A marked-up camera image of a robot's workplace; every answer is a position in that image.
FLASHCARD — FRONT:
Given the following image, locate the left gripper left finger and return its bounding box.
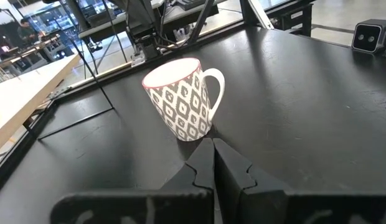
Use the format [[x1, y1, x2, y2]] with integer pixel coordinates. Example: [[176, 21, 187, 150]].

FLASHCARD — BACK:
[[51, 138, 215, 224]]

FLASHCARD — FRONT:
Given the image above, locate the wooden shelf black frame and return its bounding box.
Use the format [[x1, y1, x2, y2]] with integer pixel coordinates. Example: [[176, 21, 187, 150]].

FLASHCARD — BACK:
[[0, 18, 115, 156]]

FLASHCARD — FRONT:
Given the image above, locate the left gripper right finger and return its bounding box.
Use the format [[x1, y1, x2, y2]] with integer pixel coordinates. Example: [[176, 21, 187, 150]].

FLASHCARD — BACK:
[[213, 138, 386, 224]]

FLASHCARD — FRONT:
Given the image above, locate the grey white patterned mug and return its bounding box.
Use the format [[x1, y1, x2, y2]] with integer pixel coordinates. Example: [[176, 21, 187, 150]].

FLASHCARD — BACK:
[[141, 57, 226, 142]]

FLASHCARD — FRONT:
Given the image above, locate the person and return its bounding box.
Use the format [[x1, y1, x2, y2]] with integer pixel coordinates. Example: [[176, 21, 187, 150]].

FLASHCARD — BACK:
[[17, 17, 41, 44]]

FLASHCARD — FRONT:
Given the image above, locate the small black table camera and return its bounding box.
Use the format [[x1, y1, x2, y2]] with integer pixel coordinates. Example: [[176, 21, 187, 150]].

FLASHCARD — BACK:
[[351, 19, 386, 54]]

